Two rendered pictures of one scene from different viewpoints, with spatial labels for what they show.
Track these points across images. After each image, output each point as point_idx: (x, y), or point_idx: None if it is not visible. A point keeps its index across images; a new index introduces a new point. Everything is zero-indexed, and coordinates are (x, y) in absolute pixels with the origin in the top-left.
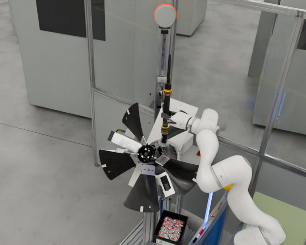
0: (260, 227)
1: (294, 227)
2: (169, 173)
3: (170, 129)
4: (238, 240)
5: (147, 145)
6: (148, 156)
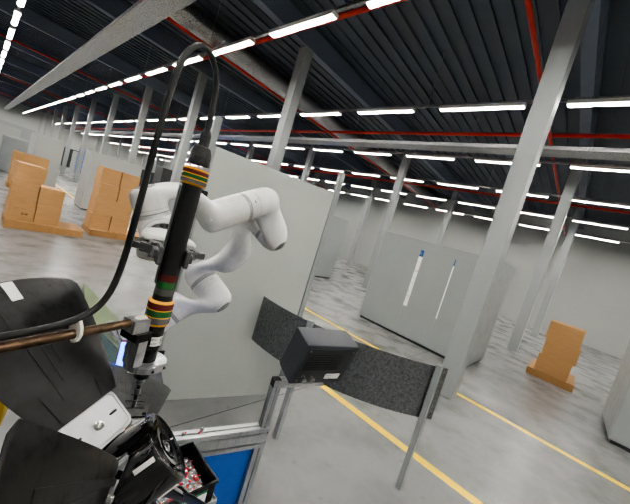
0: (213, 272)
1: (103, 308)
2: (158, 402)
3: (49, 366)
4: (229, 294)
5: (152, 427)
6: (167, 436)
